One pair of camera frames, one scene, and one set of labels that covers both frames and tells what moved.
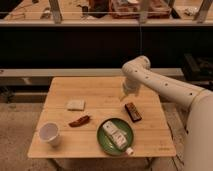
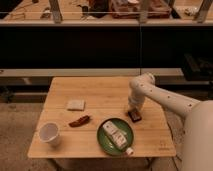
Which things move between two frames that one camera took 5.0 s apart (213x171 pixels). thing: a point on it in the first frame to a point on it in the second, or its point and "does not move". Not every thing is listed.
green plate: x=106 y=142 does not move
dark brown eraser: x=132 y=111 does not move
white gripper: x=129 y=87 to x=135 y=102
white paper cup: x=49 y=133 does not move
